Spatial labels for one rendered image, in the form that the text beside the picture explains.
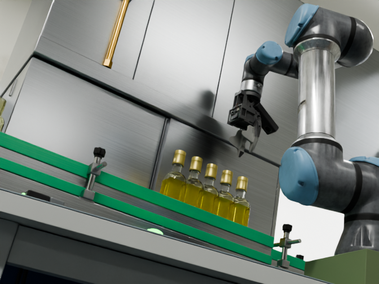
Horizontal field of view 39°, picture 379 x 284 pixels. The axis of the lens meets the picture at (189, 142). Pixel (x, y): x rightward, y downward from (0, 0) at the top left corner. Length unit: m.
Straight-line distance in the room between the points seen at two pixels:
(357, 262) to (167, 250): 0.38
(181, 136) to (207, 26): 0.48
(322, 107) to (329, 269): 0.36
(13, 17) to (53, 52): 3.27
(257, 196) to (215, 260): 0.98
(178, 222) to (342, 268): 0.46
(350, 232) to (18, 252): 0.67
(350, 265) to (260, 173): 0.89
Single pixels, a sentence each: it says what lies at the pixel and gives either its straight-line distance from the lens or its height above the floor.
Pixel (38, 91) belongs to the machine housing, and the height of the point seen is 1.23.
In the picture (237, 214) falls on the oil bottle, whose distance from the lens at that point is 1.64.
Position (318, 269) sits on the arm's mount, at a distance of 1.20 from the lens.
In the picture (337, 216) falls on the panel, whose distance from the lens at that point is 2.16.
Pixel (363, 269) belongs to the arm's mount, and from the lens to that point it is 1.08.
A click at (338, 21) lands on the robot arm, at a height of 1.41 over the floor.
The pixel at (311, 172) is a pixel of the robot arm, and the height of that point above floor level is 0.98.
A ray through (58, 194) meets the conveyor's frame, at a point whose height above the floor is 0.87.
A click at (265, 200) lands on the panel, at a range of 1.92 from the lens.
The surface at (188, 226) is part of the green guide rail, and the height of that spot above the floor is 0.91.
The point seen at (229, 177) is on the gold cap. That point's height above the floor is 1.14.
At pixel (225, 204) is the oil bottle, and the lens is 1.62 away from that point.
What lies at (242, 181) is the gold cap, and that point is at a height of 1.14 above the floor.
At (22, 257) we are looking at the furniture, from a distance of 0.90.
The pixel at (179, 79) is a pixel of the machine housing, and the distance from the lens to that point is 1.88.
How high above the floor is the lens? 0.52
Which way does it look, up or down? 25 degrees up
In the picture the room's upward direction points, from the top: 12 degrees clockwise
